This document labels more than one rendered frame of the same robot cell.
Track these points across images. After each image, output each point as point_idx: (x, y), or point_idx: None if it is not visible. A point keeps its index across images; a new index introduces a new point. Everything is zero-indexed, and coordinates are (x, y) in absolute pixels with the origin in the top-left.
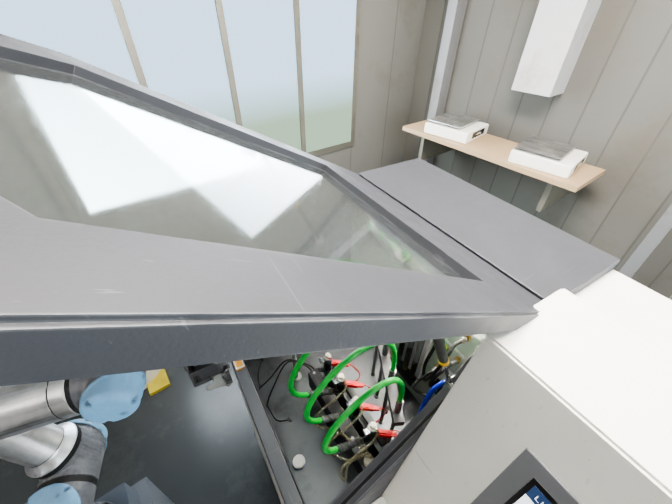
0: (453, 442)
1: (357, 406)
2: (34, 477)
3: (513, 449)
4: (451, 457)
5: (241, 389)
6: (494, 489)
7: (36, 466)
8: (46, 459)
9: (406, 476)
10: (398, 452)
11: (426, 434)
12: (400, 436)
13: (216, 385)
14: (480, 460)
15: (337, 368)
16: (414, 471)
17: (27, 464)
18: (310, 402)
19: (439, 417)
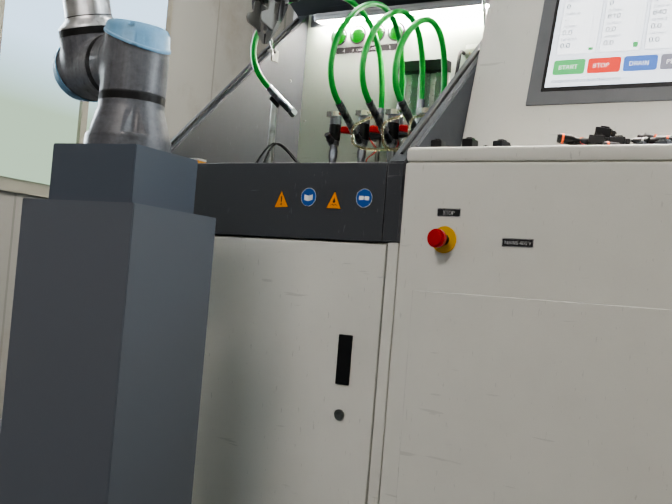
0: (508, 15)
1: (419, 21)
2: (96, 23)
3: None
4: (511, 28)
5: (197, 204)
6: (546, 6)
7: (99, 14)
8: (108, 13)
9: (478, 101)
10: (464, 74)
11: (485, 38)
12: (461, 68)
13: (267, 17)
14: (530, 2)
15: (387, 12)
16: (484, 84)
17: (96, 3)
18: (368, 39)
19: (491, 11)
